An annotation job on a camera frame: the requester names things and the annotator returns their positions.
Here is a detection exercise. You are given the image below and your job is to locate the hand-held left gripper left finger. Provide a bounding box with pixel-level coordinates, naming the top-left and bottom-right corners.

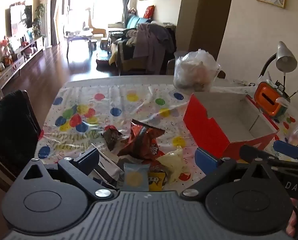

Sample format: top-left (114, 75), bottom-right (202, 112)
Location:
top-left (23, 147), bottom-right (119, 202)

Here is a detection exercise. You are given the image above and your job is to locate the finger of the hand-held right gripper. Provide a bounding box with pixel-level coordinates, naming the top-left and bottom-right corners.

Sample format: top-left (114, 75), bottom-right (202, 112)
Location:
top-left (240, 144), bottom-right (278, 161)
top-left (274, 140), bottom-right (298, 159)

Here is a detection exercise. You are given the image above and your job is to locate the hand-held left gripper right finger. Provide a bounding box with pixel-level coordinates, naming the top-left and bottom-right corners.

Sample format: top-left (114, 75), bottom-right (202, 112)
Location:
top-left (180, 147), bottom-right (276, 202)

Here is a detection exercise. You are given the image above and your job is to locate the silver foil snack packet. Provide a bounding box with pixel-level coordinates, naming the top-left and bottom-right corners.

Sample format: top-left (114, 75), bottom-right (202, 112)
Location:
top-left (93, 145), bottom-right (126, 188)

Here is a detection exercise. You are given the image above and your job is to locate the red cardboard box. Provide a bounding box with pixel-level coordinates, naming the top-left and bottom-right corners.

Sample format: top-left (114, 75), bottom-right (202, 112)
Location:
top-left (183, 91), bottom-right (280, 160)

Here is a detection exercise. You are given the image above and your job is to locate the dark brown snack packet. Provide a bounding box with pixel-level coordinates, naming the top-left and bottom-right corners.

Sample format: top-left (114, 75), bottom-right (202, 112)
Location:
top-left (103, 127), bottom-right (124, 152)

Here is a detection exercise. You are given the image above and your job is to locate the pale yellow snack packet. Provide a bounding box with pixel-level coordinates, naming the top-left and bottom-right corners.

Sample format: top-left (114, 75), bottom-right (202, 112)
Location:
top-left (156, 146), bottom-right (187, 184)

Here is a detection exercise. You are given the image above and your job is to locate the light blue snack packet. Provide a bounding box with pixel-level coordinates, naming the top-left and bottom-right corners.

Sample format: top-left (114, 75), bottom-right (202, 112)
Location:
top-left (123, 162), bottom-right (150, 192)

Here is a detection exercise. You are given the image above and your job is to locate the red orange snack packet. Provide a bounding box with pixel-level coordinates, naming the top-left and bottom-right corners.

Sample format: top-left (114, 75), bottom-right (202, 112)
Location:
top-left (118, 119), bottom-right (165, 160)

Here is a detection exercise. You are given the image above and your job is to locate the small yellow snack packet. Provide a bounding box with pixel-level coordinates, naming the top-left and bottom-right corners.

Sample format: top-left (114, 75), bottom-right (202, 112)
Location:
top-left (148, 171), bottom-right (167, 192)

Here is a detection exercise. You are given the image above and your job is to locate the person's right hand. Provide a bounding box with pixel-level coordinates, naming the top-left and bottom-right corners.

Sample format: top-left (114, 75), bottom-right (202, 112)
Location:
top-left (286, 199), bottom-right (296, 233)

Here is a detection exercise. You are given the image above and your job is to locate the orange green pen holder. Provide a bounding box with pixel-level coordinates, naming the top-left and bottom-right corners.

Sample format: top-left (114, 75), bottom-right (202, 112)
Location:
top-left (254, 79), bottom-right (298, 117)

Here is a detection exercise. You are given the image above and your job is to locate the balloon print tablecloth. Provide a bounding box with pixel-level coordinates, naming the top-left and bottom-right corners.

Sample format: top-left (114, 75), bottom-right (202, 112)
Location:
top-left (35, 81), bottom-right (298, 198)

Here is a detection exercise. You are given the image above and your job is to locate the black garment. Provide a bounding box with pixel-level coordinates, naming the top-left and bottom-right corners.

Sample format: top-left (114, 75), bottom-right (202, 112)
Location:
top-left (0, 90), bottom-right (42, 178)

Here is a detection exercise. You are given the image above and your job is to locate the clear bag of food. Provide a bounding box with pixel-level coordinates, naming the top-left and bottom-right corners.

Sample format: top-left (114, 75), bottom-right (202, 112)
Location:
top-left (173, 49), bottom-right (222, 94)

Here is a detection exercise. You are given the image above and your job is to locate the grey desk lamp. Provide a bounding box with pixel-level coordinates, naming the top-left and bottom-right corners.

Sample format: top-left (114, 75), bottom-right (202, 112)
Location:
top-left (259, 41), bottom-right (298, 93)

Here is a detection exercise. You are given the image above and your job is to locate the dark floor cushion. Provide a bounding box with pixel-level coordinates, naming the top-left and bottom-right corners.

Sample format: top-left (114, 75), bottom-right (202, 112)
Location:
top-left (96, 57), bottom-right (112, 69)

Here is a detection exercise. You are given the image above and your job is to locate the dark sofa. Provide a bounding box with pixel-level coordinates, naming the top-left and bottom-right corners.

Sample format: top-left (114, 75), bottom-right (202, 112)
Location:
top-left (109, 17), bottom-right (177, 75)

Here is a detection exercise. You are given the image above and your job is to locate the wooden television cabinet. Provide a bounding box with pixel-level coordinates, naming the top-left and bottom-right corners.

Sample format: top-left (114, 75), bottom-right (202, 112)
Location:
top-left (0, 36), bottom-right (45, 90)

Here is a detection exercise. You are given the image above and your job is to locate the coffee table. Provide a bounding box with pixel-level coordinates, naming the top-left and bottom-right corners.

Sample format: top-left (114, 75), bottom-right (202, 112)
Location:
top-left (64, 27), bottom-right (94, 53)

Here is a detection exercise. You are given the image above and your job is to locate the grey garment pile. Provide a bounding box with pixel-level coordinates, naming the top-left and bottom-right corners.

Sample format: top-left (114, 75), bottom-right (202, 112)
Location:
top-left (133, 22), bottom-right (175, 74)

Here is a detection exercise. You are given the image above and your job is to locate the yellow giraffe shaped chair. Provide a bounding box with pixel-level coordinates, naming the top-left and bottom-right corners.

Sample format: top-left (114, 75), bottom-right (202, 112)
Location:
top-left (85, 7), bottom-right (107, 34)

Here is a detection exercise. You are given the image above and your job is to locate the red flower decoration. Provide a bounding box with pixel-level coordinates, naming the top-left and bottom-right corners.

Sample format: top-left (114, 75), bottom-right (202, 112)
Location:
top-left (0, 36), bottom-right (13, 58)

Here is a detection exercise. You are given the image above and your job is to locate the blue cushion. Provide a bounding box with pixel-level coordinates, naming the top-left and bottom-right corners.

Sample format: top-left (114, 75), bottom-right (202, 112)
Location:
top-left (126, 15), bottom-right (149, 29)

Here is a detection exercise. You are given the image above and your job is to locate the white tower air conditioner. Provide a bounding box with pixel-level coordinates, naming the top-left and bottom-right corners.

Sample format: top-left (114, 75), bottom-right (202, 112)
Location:
top-left (40, 0), bottom-right (52, 48)

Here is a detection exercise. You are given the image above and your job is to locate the green potted plant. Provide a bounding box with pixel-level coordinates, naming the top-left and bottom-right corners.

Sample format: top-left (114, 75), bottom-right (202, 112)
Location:
top-left (33, 4), bottom-right (46, 38)

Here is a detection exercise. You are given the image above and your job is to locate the grey curtain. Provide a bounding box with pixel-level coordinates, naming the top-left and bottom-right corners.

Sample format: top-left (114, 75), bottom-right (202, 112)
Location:
top-left (120, 0), bottom-right (133, 27)
top-left (50, 0), bottom-right (61, 47)

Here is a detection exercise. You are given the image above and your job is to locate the flat screen television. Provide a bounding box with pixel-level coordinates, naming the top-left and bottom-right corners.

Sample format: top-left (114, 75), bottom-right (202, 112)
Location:
top-left (5, 5), bottom-right (33, 38)

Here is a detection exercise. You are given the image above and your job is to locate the red cushion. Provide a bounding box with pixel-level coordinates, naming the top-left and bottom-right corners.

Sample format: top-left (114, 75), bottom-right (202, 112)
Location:
top-left (144, 5), bottom-right (155, 19)

